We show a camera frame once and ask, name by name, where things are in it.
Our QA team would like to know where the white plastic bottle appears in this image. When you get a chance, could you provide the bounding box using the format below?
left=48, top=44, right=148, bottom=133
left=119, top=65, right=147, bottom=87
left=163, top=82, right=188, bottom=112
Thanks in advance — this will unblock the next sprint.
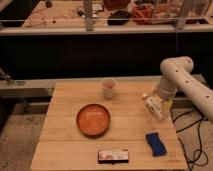
left=142, top=93, right=171, bottom=122

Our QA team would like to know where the blue sponge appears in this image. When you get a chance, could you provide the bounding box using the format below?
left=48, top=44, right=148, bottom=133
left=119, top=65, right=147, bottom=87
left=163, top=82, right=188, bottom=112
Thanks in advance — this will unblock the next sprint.
left=146, top=132, right=167, bottom=157

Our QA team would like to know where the black bag on bench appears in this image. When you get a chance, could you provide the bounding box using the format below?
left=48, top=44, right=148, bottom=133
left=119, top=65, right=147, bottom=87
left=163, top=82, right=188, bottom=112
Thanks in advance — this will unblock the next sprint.
left=107, top=10, right=131, bottom=26

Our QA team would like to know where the grey right frame post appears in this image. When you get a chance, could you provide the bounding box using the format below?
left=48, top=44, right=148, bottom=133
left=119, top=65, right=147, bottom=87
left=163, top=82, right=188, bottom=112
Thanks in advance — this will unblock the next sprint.
left=175, top=0, right=191, bottom=30

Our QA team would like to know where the grey metal frame post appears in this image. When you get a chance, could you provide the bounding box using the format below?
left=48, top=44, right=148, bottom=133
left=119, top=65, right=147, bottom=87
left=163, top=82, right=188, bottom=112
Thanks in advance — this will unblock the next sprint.
left=83, top=0, right=93, bottom=31

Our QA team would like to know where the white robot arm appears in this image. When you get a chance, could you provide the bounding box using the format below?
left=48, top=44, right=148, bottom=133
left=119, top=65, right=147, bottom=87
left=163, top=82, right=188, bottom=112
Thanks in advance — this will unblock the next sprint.
left=156, top=56, right=213, bottom=123

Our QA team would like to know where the red crate on bench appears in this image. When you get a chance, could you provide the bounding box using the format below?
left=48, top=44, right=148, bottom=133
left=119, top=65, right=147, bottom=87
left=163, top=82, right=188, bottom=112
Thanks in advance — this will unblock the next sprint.
left=132, top=5, right=152, bottom=25

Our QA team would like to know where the black floor cable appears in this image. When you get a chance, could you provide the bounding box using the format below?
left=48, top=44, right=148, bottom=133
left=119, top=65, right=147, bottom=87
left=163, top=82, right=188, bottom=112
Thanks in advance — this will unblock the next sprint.
left=170, top=108, right=210, bottom=171

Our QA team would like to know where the translucent plastic cup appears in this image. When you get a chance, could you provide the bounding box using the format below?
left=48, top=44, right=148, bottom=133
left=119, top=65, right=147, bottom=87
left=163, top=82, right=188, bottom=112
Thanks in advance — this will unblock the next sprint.
left=102, top=78, right=116, bottom=99

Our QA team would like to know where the orange wooden bowl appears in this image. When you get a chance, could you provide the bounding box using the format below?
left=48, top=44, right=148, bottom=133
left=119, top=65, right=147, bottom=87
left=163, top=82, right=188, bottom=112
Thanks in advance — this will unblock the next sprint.
left=76, top=104, right=110, bottom=136

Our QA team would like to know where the black white rectangular box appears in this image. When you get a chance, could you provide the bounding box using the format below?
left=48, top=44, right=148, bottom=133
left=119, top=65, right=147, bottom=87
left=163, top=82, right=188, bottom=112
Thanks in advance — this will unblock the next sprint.
left=98, top=149, right=129, bottom=163

